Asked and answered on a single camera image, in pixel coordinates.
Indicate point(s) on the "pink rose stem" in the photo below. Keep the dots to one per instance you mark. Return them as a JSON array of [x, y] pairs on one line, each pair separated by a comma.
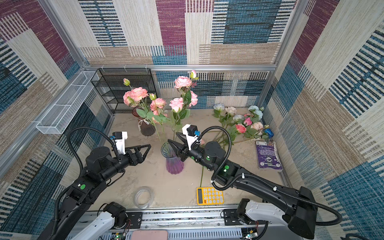
[[158, 116], [181, 106], [137, 97]]

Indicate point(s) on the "purple blue glass vase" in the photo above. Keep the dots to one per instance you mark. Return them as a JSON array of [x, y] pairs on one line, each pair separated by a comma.
[[174, 165]]

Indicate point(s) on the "pile of artificial flowers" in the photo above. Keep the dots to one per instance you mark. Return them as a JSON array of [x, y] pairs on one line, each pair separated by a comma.
[[240, 128]]

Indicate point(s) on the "white mesh wall basket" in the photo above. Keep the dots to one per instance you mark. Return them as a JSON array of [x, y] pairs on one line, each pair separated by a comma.
[[59, 116]]

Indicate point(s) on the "dark red glass vase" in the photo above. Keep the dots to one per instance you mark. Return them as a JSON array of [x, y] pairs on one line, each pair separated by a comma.
[[146, 129]]

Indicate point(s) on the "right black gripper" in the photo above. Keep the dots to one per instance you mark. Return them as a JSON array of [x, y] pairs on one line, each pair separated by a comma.
[[180, 147]]

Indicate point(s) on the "purple packet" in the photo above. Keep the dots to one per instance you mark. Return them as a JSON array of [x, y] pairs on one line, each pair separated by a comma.
[[267, 156]]

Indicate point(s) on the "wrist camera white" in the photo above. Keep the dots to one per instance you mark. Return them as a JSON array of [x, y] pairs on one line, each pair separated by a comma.
[[119, 139], [192, 135]]

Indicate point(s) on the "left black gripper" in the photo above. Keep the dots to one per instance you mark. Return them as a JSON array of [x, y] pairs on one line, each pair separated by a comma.
[[138, 159]]

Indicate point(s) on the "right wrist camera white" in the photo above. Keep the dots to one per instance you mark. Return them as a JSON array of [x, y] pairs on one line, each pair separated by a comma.
[[192, 135]]

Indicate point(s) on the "black wire shelf rack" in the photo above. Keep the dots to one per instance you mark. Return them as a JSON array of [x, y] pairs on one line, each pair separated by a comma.
[[112, 83]]

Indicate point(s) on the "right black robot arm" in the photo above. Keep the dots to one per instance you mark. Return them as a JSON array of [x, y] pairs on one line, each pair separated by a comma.
[[301, 213]]

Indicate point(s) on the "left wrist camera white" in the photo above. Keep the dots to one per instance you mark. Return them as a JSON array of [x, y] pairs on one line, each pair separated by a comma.
[[119, 139]]

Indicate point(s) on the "yellow calculator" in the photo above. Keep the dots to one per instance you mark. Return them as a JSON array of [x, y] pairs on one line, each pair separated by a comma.
[[209, 196]]

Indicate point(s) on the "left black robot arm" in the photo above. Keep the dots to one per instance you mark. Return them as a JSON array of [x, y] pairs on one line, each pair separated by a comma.
[[77, 198]]

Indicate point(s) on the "clear tape roll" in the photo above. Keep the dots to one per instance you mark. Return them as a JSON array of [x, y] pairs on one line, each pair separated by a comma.
[[143, 198]]

